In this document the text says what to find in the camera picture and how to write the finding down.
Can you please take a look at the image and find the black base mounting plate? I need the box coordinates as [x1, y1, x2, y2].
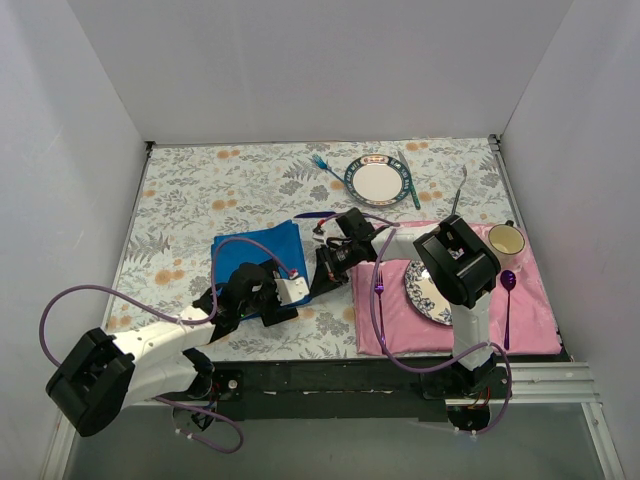
[163, 359, 507, 422]

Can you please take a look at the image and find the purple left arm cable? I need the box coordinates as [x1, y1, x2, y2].
[38, 236, 301, 454]

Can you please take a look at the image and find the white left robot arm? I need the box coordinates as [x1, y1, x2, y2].
[46, 261, 309, 437]

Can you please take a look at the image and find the aluminium frame rail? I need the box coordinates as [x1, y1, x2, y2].
[43, 362, 623, 479]

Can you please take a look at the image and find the purple metallic spoon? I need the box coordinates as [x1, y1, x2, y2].
[500, 270, 517, 350]

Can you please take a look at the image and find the cream ceramic mug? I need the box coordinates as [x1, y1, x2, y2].
[486, 220, 526, 269]

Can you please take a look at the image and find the blue satin napkin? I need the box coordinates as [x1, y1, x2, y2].
[210, 218, 314, 306]

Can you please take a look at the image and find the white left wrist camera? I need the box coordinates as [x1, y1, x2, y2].
[275, 276, 309, 305]

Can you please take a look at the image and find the pink floral placemat cloth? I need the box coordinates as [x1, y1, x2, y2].
[351, 245, 562, 355]

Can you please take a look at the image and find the blue floral dinner plate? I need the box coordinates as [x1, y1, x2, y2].
[404, 261, 452, 327]

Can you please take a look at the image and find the teal handled knife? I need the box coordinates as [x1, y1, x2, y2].
[396, 150, 422, 211]

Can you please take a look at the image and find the purple knife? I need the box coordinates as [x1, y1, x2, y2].
[293, 211, 336, 219]

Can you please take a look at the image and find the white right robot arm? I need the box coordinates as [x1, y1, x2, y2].
[310, 208, 502, 398]

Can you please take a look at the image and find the floral tablecloth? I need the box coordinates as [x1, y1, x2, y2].
[106, 138, 515, 332]

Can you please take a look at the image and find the purple metallic fork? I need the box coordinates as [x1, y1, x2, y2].
[374, 268, 386, 345]

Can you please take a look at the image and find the white plate teal rim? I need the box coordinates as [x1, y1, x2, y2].
[343, 154, 411, 207]

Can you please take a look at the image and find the blue fork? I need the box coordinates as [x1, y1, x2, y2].
[311, 154, 344, 183]

